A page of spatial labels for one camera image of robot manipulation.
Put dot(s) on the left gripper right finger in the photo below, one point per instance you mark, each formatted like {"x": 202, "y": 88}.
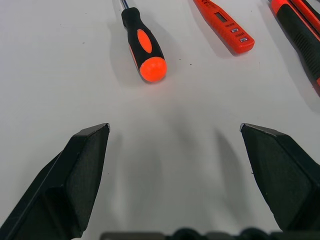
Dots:
{"x": 282, "y": 180}

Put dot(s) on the orange voltage tester pen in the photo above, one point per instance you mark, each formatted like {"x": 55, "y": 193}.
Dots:
{"x": 225, "y": 27}

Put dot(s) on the orange black utility knife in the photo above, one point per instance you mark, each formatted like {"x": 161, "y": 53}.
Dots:
{"x": 302, "y": 37}

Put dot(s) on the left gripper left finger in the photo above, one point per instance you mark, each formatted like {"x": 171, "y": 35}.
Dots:
{"x": 62, "y": 187}

